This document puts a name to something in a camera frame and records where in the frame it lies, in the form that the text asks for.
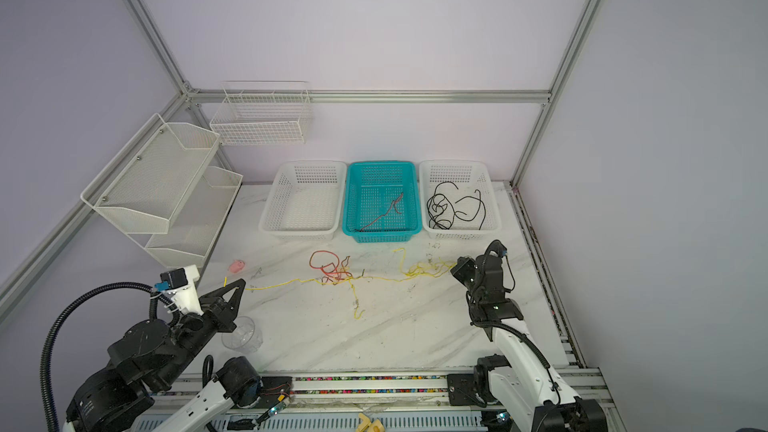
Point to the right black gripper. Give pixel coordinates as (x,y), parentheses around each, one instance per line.
(466,263)

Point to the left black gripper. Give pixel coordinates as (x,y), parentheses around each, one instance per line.
(222,314)

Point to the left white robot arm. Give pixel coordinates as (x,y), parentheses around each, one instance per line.
(105,401)

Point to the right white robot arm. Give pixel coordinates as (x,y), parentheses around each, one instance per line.
(519,377)

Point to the small pink object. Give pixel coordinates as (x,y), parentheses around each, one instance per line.
(236,266)

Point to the right white plastic basket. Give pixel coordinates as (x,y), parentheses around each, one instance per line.
(457,200)

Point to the white plastic basket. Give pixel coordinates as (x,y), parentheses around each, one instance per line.
(305,201)
(457,200)

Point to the white two-tier mesh shelf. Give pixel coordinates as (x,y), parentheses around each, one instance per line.
(164,192)

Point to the teal plastic basket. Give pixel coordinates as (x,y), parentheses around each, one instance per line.
(381,202)

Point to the left white plastic basket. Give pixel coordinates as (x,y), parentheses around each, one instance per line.
(305,201)

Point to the yellow object at front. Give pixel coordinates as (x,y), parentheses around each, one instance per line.
(368,424)

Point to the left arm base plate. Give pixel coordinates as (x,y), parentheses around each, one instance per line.
(261,393)

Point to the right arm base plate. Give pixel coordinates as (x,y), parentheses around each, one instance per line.
(499,386)

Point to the aluminium front rail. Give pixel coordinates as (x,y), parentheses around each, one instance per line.
(379,391)

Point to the white wire wall basket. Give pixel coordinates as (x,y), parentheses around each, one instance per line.
(263,113)

